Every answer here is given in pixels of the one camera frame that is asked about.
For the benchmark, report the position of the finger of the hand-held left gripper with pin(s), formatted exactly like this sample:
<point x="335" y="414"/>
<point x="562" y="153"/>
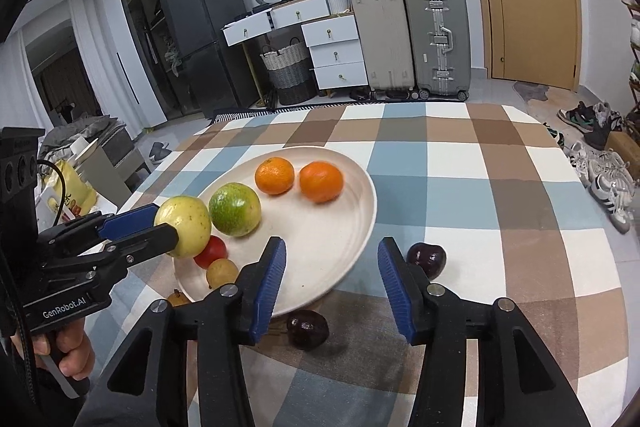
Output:
<point x="150" y="242"/>
<point x="130" y="219"/>

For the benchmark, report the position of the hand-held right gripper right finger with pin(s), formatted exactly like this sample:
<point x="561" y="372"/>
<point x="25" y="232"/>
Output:
<point x="397" y="292"/>

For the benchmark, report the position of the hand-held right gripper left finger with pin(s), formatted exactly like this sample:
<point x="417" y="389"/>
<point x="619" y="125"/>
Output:
<point x="267" y="287"/>

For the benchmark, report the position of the large yellow-green fruit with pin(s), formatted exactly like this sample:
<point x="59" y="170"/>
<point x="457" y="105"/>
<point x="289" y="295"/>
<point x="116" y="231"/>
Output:
<point x="187" y="222"/>

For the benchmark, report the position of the dark purple plum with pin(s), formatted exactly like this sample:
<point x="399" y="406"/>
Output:
<point x="427" y="259"/>
<point x="307" y="329"/>

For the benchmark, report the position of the small yellow fruit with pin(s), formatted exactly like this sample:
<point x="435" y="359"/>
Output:
<point x="221" y="273"/>

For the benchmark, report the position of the red tomato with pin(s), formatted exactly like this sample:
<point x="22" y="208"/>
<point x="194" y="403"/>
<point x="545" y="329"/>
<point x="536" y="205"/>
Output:
<point x="212" y="252"/>

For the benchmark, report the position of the cream round plate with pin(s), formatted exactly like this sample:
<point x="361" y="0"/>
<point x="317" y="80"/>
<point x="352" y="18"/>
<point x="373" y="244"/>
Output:
<point x="310" y="237"/>

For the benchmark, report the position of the round green fruit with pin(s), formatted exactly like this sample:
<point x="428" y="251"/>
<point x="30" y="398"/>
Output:
<point x="235" y="209"/>

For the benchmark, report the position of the orange mandarin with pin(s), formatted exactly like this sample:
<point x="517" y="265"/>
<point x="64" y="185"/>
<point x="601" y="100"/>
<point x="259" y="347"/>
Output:
<point x="321" y="182"/>
<point x="274" y="176"/>

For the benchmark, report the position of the person's left forearm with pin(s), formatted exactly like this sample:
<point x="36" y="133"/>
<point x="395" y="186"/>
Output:
<point x="60" y="409"/>

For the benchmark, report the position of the person's left hand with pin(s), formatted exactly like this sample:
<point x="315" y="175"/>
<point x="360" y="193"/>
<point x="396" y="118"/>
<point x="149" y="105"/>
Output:
<point x="75" y="352"/>

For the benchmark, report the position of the grey cabinet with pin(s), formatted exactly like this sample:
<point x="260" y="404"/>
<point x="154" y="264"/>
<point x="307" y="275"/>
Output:
<point x="115" y="167"/>

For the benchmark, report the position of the small brown fruit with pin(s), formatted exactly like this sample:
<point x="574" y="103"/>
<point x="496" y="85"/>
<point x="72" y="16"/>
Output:
<point x="178" y="298"/>

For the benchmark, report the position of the yellow bag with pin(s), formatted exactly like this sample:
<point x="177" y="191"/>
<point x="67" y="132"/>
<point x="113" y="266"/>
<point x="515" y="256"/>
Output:
<point x="72" y="192"/>

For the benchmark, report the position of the grey slippers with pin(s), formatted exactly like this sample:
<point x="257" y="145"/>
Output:
<point x="160" y="152"/>

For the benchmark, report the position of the checkered tablecloth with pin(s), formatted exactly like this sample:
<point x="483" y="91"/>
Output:
<point x="450" y="167"/>

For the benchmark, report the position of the white wardrobe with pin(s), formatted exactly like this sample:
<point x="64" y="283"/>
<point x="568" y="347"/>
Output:
<point x="125" y="72"/>

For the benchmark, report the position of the dotted rug with striped border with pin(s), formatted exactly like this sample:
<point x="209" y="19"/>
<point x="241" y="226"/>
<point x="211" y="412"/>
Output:
<point x="240" y="113"/>

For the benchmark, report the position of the dark glass cabinet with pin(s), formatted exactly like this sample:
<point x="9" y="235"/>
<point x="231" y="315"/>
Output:
<point x="140" y="32"/>

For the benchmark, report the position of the dark grey fridge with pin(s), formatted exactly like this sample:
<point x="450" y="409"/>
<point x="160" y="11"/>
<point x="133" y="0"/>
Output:
<point x="200" y="22"/>

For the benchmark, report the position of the woven laundry basket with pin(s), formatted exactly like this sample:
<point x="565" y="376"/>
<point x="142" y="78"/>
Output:
<point x="287" y="72"/>

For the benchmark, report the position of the scattered shoes group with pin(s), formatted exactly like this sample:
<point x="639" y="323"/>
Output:
<point x="600" y="172"/>

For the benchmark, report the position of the grey door mat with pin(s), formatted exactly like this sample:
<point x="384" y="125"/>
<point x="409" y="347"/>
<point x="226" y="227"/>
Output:
<point x="531" y="91"/>

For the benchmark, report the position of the white drawer desk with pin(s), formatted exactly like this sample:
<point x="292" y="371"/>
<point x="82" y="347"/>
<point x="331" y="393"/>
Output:
<point x="335" y="52"/>

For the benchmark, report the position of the beige suitcase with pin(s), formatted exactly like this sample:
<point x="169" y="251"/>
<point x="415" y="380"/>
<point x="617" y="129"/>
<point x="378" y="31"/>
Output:
<point x="382" y="37"/>

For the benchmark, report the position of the silver suitcase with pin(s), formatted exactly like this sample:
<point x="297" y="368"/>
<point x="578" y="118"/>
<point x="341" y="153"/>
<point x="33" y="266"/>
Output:
<point x="435" y="37"/>

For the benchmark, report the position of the brown cardboard box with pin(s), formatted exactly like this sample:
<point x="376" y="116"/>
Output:
<point x="620" y="147"/>

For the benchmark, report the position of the row of sneakers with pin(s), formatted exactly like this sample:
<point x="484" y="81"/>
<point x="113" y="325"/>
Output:
<point x="634" y="32"/>

